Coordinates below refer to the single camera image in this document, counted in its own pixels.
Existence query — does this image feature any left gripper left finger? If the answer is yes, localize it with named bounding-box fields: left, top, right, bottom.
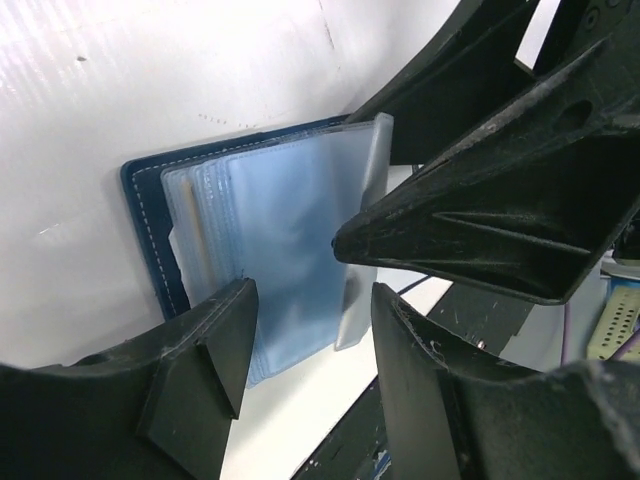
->
left=1, top=279, right=259, bottom=479

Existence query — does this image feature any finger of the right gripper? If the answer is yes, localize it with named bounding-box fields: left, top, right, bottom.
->
left=347, top=0, right=538, bottom=165

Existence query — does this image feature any blue leather card holder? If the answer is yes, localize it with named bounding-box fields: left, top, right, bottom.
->
left=120, top=113, right=394, bottom=387

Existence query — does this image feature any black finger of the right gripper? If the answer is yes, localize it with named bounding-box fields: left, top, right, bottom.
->
left=332, top=39, right=639, bottom=304

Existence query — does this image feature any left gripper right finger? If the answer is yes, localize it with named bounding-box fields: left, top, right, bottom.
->
left=372, top=283, right=639, bottom=479

